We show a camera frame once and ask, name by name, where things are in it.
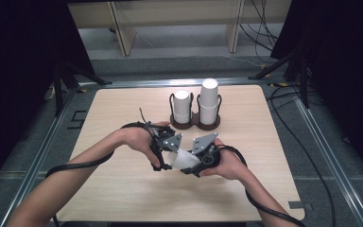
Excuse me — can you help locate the black curtain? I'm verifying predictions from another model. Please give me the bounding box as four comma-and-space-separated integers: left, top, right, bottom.
0, 0, 96, 198
269, 0, 363, 179

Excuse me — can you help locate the single white paper cup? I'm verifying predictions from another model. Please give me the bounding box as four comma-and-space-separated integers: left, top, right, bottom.
166, 148, 201, 171

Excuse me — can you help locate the metal floor rail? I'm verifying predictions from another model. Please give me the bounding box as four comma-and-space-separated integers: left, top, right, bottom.
292, 94, 363, 227
78, 77, 272, 90
0, 90, 78, 227

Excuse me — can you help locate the dark wooden cup holder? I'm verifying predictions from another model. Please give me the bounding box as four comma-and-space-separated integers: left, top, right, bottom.
168, 92, 223, 131

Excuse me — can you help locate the bundle of black floor cables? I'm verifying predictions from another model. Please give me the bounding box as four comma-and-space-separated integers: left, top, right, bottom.
238, 0, 279, 54

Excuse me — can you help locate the long black floor cable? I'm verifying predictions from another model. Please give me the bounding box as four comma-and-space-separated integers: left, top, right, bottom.
265, 84, 337, 227

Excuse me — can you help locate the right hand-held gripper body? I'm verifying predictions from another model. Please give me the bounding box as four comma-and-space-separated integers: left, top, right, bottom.
190, 131, 222, 170

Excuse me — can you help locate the tall stack of white cups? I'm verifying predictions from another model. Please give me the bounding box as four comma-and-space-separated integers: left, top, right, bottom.
199, 78, 219, 126

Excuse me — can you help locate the short stack of white cups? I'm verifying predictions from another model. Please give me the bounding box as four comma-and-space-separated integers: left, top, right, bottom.
173, 90, 192, 125

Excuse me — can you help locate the thin white floor cable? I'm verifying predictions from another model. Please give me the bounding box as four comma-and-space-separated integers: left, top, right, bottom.
137, 31, 263, 68

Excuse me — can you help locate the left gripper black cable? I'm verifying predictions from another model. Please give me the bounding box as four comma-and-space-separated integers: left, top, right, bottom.
44, 121, 147, 180

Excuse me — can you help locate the person's right hand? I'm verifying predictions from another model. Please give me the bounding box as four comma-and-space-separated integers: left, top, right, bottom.
199, 137, 251, 182

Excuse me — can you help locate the black metal stand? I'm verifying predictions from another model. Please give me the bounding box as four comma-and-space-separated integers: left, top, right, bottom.
247, 46, 312, 110
52, 60, 113, 118

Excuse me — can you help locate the person's left hand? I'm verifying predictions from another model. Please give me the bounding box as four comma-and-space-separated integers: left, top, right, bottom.
118, 121, 171, 168

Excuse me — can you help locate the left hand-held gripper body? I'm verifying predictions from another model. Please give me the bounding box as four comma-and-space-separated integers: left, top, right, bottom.
144, 122, 184, 153

